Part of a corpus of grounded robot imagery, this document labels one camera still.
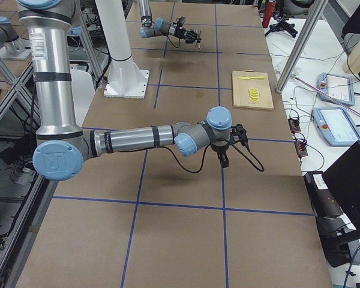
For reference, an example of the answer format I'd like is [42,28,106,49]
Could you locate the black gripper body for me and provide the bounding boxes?
[211,142,230,167]
[176,28,197,44]

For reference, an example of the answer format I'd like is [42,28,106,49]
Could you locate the steel jigger measuring cup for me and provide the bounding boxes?
[195,29,202,50]

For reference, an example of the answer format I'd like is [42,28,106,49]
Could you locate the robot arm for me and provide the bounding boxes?
[17,1,233,181]
[138,0,202,49]

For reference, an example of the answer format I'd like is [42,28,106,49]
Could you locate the bamboo cutting board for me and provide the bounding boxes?
[232,71,274,110]

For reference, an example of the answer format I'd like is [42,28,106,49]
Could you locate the yellow plastic knife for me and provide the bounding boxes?
[238,76,265,80]

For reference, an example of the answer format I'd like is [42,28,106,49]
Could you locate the red cylinder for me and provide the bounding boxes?
[262,0,276,28]

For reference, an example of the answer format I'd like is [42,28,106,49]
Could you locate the black power box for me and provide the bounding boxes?
[304,171,343,219]

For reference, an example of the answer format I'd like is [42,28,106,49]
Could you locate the near teach pendant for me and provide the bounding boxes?
[312,107,360,147]

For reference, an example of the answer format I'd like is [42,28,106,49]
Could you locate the teach pendant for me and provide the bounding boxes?
[312,107,360,147]
[317,73,355,106]

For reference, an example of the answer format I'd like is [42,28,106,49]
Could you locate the white plastic chair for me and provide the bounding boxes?
[71,69,95,127]

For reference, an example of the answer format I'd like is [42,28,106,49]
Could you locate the black monitor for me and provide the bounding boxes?
[322,141,360,229]

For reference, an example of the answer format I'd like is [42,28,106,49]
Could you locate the far teach pendant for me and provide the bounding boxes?
[317,73,355,106]

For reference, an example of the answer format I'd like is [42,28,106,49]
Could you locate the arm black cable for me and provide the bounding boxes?
[167,140,265,174]
[164,31,182,49]

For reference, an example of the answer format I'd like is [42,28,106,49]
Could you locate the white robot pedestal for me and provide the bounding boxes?
[97,1,149,99]

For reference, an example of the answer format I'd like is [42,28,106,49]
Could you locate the black camera tripod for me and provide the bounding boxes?
[265,20,298,38]

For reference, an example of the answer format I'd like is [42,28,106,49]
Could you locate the aluminium frame post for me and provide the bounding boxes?
[275,0,328,94]

